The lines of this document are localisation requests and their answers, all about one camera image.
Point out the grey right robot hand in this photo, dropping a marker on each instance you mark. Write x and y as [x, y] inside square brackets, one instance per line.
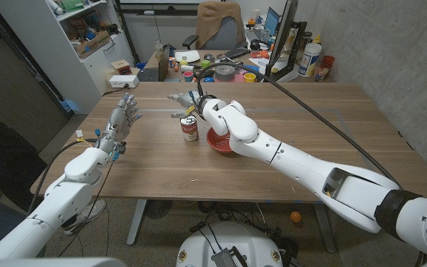
[189, 99]

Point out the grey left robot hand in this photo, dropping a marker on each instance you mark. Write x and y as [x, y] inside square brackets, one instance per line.
[119, 120]

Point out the red and white soup can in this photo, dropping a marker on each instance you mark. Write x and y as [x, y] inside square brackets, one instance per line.
[189, 130]

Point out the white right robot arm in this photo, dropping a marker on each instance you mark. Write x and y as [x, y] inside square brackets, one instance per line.
[302, 163]

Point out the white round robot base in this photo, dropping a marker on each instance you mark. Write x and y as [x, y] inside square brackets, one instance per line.
[232, 237]

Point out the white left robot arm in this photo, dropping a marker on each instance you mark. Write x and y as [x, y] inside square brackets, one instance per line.
[61, 200]

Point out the red bowl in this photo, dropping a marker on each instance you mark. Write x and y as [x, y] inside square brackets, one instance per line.
[215, 142]

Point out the pink and teal cup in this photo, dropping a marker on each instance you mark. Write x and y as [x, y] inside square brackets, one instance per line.
[188, 76]

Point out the wooden desk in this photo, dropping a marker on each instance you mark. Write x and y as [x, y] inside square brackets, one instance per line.
[172, 76]

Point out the green cube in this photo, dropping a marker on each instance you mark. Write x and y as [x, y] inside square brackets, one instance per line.
[206, 64]

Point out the white power box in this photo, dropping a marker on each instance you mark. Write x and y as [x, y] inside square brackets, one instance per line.
[124, 81]

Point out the grey tape roll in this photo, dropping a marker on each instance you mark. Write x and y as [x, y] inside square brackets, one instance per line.
[224, 74]

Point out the black laptop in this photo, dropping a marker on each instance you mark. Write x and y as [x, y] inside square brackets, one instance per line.
[154, 72]

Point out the small wooden box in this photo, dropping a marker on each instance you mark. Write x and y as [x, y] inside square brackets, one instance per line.
[121, 67]

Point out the clear bottle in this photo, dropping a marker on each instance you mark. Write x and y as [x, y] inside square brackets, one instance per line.
[158, 50]

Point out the white shelf cabinet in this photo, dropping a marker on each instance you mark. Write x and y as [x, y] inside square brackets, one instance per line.
[76, 78]

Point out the yellow cup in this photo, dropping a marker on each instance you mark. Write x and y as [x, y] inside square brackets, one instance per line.
[250, 78]

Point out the black keyboard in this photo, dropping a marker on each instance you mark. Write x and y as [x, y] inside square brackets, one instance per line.
[235, 52]

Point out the flat blue box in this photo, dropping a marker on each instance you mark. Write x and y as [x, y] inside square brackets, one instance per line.
[252, 69]

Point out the grey office chair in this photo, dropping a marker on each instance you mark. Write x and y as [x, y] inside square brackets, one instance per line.
[222, 35]

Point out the cardboard box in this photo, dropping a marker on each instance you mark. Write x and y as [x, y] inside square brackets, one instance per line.
[95, 44]

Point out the black headphones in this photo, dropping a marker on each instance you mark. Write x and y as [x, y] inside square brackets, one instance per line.
[258, 45]

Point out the brown jacket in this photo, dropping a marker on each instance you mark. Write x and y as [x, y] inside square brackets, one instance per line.
[217, 11]

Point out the black floor fan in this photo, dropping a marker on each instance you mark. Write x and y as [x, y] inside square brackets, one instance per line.
[158, 208]

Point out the grey table leg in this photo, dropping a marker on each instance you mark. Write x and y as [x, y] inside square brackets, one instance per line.
[322, 222]
[136, 222]

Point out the green box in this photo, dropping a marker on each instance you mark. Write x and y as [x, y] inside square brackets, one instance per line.
[72, 4]

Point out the white plastic jar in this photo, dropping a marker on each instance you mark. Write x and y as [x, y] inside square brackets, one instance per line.
[309, 59]

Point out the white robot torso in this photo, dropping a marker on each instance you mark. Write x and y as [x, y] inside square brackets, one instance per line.
[50, 262]

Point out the orange ball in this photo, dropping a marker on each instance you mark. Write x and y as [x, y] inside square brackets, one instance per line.
[296, 217]

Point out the grey mesh adapter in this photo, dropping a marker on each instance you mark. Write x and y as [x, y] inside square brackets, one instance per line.
[224, 259]

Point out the whiteboard with black frame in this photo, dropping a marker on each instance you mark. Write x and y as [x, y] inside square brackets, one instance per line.
[126, 29]

